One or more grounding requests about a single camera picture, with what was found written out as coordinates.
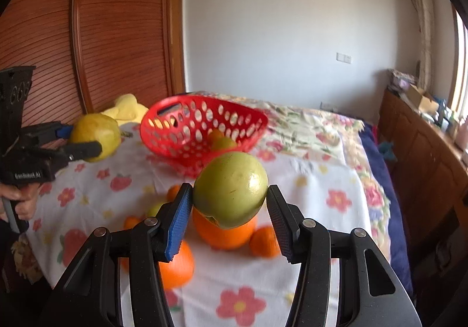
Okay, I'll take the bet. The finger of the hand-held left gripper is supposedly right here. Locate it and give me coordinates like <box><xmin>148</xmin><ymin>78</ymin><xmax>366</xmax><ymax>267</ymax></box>
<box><xmin>23</xmin><ymin>121</ymin><xmax>75</xmax><ymax>141</ymax></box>
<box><xmin>22</xmin><ymin>140</ymin><xmax>103</xmax><ymax>170</ymax></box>

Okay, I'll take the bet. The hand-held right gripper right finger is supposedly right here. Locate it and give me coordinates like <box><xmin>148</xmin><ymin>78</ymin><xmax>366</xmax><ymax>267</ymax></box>
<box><xmin>266</xmin><ymin>184</ymin><xmax>425</xmax><ymax>327</ymax></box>

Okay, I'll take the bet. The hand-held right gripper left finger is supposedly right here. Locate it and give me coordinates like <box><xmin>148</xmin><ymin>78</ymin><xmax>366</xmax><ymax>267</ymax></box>
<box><xmin>35</xmin><ymin>182</ymin><xmax>194</xmax><ymax>327</ymax></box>

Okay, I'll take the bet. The yellow-green pear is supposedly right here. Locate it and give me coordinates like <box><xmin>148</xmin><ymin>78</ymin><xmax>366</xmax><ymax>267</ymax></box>
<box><xmin>69</xmin><ymin>114</ymin><xmax>122</xmax><ymax>163</ymax></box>

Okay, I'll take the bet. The large orange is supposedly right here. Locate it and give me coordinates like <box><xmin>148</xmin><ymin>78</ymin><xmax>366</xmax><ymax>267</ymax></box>
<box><xmin>192</xmin><ymin>207</ymin><xmax>258</xmax><ymax>251</ymax></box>
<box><xmin>121</xmin><ymin>239</ymin><xmax>195</xmax><ymax>290</ymax></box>

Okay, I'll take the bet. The red plastic basket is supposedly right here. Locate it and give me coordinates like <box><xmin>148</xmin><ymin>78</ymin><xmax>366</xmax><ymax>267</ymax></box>
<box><xmin>140</xmin><ymin>95</ymin><xmax>269</xmax><ymax>178</ymax></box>

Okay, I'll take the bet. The large green apple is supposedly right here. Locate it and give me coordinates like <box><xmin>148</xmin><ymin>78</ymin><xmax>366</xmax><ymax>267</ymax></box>
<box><xmin>192</xmin><ymin>151</ymin><xmax>269</xmax><ymax>230</ymax></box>

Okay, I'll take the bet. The person's left hand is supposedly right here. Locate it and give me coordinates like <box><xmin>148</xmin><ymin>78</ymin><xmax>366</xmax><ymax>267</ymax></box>
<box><xmin>0</xmin><ymin>181</ymin><xmax>39</xmax><ymax>221</ymax></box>

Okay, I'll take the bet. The white floral blanket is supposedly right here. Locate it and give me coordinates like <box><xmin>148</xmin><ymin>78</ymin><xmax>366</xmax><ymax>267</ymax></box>
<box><xmin>24</xmin><ymin>122</ymin><xmax>374</xmax><ymax>327</ymax></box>

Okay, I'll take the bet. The yellow plush toy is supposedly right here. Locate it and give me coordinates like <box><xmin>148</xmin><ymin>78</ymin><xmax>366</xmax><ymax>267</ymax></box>
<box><xmin>100</xmin><ymin>93</ymin><xmax>150</xmax><ymax>126</ymax></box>

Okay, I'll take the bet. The beige floral quilt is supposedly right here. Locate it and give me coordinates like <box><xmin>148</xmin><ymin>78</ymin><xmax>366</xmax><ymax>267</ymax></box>
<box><xmin>190</xmin><ymin>90</ymin><xmax>393</xmax><ymax>240</ymax></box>

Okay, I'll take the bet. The dark blue bedsheet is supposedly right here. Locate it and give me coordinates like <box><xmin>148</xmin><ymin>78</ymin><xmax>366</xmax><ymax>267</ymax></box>
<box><xmin>360</xmin><ymin>120</ymin><xmax>414</xmax><ymax>295</ymax></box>

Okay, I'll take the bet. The wooden slatted wardrobe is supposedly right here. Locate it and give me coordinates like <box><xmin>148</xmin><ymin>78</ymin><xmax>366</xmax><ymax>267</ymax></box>
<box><xmin>0</xmin><ymin>0</ymin><xmax>187</xmax><ymax>130</ymax></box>

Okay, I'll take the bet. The teal soft toy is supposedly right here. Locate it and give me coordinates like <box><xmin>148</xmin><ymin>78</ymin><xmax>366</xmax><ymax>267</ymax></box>
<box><xmin>378</xmin><ymin>140</ymin><xmax>397</xmax><ymax>161</ymax></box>

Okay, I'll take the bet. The wooden cabinet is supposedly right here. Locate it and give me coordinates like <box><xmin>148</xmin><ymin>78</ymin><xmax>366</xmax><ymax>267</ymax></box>
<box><xmin>376</xmin><ymin>87</ymin><xmax>468</xmax><ymax>240</ymax></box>

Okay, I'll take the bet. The cardboard box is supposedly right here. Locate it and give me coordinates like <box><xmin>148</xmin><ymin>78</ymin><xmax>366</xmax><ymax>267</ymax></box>
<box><xmin>406</xmin><ymin>85</ymin><xmax>439</xmax><ymax>115</ymax></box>

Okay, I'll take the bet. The purple patterned box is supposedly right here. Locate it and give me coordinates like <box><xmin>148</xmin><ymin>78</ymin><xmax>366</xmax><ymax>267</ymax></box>
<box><xmin>389</xmin><ymin>69</ymin><xmax>417</xmax><ymax>93</ymax></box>

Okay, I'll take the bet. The window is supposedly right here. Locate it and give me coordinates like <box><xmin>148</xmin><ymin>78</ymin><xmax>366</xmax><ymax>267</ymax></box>
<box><xmin>451</xmin><ymin>5</ymin><xmax>468</xmax><ymax>119</ymax></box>

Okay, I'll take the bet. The beige curtain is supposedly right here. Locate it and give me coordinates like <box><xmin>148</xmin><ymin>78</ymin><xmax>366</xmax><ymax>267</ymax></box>
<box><xmin>407</xmin><ymin>0</ymin><xmax>436</xmax><ymax>91</ymax></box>

